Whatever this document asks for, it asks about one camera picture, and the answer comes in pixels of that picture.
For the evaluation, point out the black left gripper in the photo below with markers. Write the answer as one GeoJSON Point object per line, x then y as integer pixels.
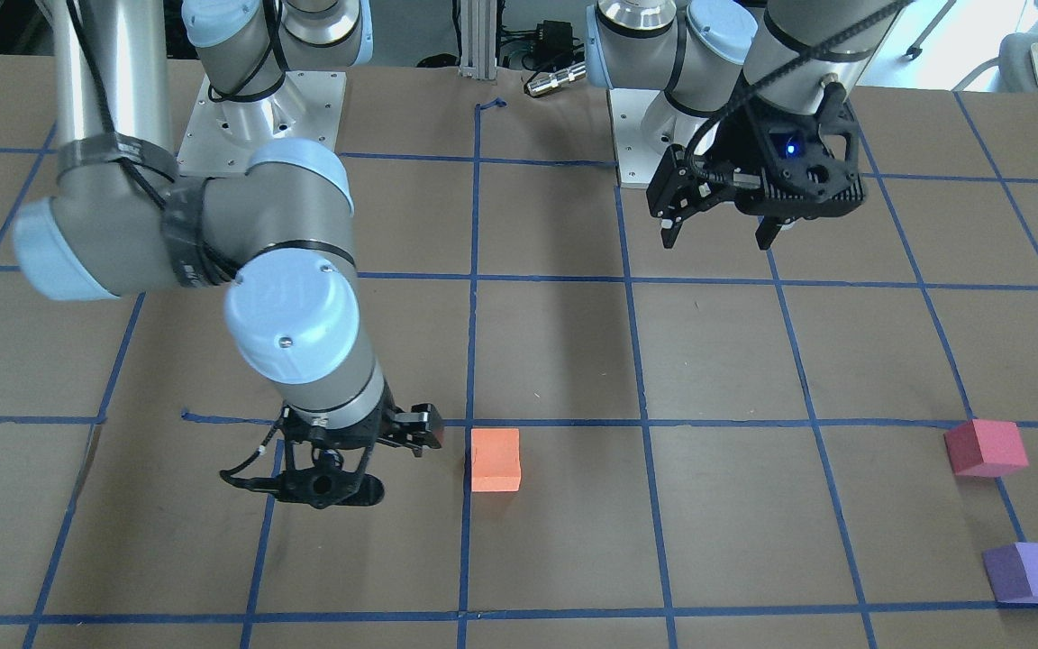
{"type": "Point", "coordinates": [747, 144]}

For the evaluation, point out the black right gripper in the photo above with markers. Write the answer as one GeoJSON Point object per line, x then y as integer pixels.
{"type": "Point", "coordinates": [417, 427]}

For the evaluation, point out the orange foam cube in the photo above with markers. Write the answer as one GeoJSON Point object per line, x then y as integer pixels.
{"type": "Point", "coordinates": [496, 460]}

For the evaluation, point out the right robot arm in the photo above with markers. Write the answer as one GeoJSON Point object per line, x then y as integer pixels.
{"type": "Point", "coordinates": [276, 225]}

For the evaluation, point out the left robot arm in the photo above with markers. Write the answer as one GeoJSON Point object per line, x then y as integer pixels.
{"type": "Point", "coordinates": [706, 59]}

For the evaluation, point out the red foam cube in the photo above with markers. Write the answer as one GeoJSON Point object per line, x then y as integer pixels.
{"type": "Point", "coordinates": [985, 448]}

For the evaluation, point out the purple foam cube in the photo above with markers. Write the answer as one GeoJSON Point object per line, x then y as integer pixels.
{"type": "Point", "coordinates": [1012, 571]}

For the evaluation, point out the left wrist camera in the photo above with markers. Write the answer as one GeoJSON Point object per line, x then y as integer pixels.
{"type": "Point", "coordinates": [811, 167]}

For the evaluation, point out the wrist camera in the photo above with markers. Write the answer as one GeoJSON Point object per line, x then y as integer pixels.
{"type": "Point", "coordinates": [811, 167]}
{"type": "Point", "coordinates": [324, 484]}

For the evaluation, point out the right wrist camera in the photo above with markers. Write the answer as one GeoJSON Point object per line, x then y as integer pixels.
{"type": "Point", "coordinates": [324, 484]}

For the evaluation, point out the silver cable connector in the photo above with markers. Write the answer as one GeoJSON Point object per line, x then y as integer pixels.
{"type": "Point", "coordinates": [543, 83]}

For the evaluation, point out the aluminium frame post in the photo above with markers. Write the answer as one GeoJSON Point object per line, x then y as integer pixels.
{"type": "Point", "coordinates": [478, 24]}

